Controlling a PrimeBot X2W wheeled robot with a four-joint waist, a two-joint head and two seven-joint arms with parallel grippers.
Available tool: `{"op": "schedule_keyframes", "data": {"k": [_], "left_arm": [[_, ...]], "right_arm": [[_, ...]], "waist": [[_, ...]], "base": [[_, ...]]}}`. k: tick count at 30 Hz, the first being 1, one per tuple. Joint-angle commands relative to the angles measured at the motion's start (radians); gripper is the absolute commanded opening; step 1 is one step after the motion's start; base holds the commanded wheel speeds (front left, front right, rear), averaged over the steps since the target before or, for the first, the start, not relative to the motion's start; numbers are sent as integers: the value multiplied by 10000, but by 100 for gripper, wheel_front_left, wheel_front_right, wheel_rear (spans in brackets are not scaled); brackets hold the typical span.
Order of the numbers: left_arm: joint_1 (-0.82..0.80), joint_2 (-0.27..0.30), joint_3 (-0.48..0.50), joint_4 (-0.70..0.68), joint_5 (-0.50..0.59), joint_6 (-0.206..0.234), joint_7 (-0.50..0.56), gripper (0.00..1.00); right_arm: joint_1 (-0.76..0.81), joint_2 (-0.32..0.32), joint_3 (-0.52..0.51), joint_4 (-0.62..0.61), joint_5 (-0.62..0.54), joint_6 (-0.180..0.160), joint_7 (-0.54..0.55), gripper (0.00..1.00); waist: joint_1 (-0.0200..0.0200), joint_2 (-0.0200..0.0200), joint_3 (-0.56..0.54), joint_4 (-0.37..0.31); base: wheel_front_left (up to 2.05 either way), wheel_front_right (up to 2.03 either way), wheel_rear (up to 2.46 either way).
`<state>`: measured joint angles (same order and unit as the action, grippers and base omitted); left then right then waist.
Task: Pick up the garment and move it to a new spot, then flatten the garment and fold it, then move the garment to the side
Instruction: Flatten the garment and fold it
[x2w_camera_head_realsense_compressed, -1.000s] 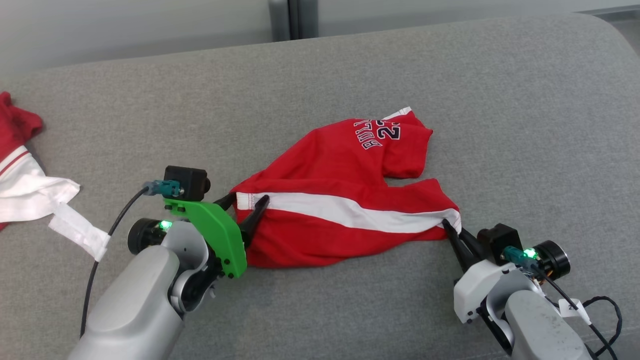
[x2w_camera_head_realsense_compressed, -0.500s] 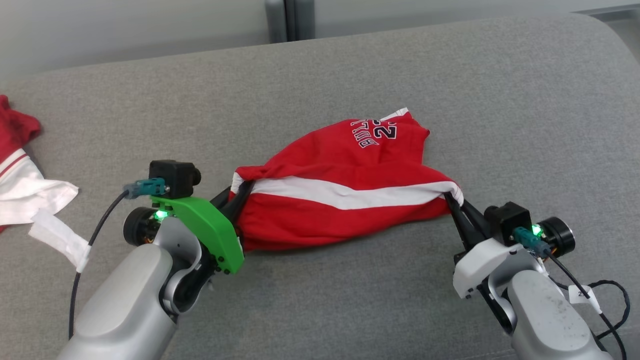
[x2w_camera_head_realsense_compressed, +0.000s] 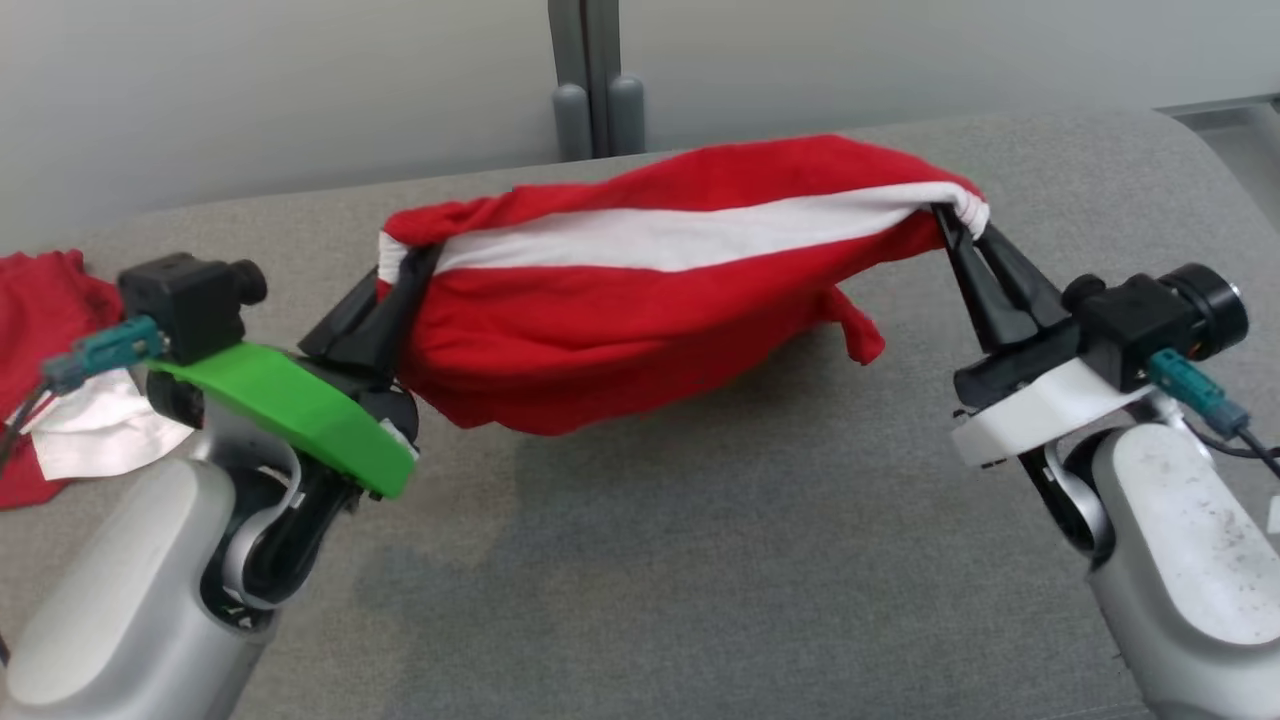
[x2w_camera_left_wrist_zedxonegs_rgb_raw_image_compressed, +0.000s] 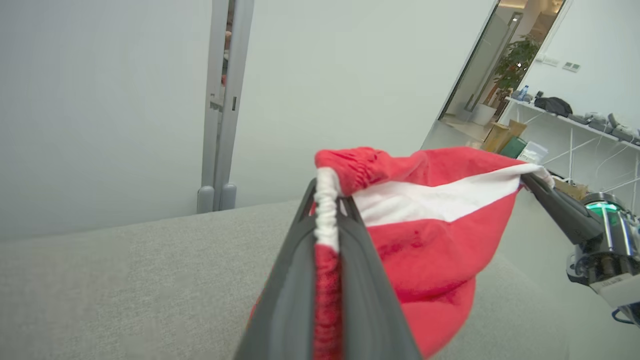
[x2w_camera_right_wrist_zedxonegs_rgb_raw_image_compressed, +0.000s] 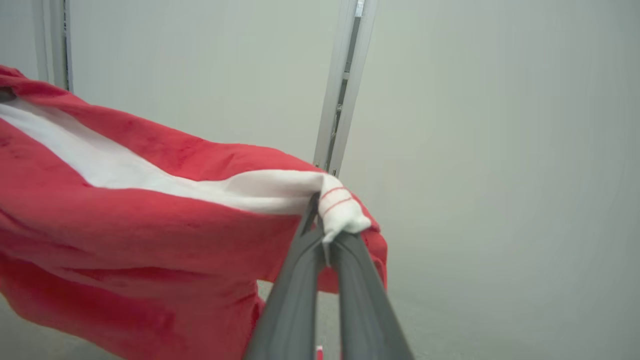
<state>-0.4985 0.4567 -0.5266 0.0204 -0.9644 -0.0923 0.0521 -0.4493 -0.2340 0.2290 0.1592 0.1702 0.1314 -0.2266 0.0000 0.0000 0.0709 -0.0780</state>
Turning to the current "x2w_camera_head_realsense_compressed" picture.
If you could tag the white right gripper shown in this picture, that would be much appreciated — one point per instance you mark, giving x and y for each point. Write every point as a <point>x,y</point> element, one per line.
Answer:
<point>1030,410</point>

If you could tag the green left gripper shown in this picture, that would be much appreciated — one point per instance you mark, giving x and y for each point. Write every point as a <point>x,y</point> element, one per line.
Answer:
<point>290,410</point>

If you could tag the red shorts with white stripe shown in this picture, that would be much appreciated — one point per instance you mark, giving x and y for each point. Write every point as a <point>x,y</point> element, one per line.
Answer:
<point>650,330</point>

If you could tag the red white jersey shirt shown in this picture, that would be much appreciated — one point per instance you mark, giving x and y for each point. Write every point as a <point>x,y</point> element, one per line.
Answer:
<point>40,300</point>

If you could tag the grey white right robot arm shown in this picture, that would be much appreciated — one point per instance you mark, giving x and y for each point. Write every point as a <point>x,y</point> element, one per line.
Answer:
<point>1180,520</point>

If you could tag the dark grey baseboard strip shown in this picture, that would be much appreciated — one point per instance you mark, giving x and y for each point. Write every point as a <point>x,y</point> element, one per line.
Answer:
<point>1230,106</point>

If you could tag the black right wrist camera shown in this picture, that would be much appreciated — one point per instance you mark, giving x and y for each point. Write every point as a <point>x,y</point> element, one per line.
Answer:
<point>1135,325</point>

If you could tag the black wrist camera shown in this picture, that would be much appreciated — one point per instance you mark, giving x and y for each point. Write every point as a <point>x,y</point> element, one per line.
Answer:
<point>1135,325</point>
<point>185,300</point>

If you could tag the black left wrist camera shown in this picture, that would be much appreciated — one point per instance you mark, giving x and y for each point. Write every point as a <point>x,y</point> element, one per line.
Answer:
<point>185,300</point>

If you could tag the grey partition post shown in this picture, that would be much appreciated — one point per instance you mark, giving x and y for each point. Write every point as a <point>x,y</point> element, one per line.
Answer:
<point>618,60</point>
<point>570,60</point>

